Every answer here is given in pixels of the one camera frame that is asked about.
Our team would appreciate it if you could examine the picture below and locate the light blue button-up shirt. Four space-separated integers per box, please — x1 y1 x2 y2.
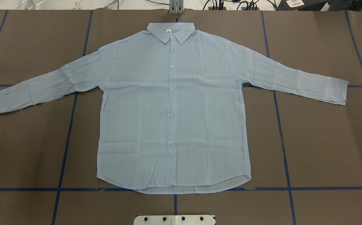
0 22 349 195

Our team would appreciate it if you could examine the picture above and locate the brown paper table cover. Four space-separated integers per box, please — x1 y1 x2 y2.
0 8 362 225

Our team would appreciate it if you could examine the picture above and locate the grey aluminium frame post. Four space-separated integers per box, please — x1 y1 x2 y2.
169 0 185 14

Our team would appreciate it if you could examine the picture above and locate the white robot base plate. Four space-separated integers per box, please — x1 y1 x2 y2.
133 215 216 225

